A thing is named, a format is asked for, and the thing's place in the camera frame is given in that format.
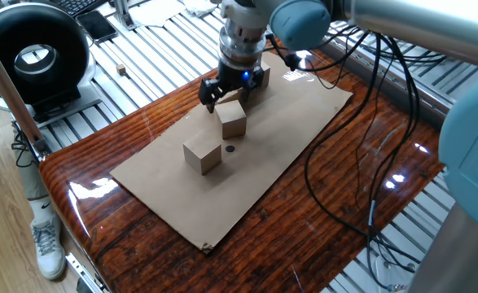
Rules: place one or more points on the black keyboard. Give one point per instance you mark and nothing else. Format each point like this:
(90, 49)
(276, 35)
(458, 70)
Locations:
(77, 6)

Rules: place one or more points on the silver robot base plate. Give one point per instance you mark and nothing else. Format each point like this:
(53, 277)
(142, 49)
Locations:
(389, 264)

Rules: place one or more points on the white sneaker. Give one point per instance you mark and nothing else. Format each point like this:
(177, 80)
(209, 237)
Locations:
(48, 250)

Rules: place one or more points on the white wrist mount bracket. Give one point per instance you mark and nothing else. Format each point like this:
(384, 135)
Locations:
(242, 14)

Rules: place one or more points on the short aluminium profile post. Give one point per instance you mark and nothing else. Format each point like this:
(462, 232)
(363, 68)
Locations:
(122, 14)

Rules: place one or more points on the white crumpled cloth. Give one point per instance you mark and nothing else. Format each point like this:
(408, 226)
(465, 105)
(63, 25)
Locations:
(200, 6)

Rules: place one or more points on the glossy wood-grain board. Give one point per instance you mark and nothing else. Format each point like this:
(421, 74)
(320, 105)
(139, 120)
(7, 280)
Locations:
(263, 252)

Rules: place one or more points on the grey trouser leg white sock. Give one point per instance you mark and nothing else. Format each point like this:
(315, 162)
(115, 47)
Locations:
(31, 179)

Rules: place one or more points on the brown slanted frame bar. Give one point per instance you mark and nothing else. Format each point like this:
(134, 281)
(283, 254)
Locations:
(6, 87)

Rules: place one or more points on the black smartphone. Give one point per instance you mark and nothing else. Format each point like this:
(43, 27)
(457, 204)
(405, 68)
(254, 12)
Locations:
(97, 26)

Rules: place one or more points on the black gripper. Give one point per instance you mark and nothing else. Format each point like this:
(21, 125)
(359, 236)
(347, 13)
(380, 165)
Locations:
(238, 77)

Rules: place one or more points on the brown cardboard sheet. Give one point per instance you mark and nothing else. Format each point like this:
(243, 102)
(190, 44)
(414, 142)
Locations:
(181, 203)

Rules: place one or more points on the black round dot sticker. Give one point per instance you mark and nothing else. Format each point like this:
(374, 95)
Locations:
(230, 148)

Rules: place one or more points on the tiny wooden cube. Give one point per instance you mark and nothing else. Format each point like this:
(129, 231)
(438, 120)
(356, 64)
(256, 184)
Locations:
(121, 70)

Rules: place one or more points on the white paper sheet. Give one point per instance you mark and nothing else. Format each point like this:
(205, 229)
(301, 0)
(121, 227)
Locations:
(157, 12)

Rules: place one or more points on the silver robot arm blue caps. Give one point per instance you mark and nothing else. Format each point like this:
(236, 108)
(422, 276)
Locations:
(426, 28)

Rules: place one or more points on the metal drawer rail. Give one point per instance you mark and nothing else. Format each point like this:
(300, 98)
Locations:
(82, 274)

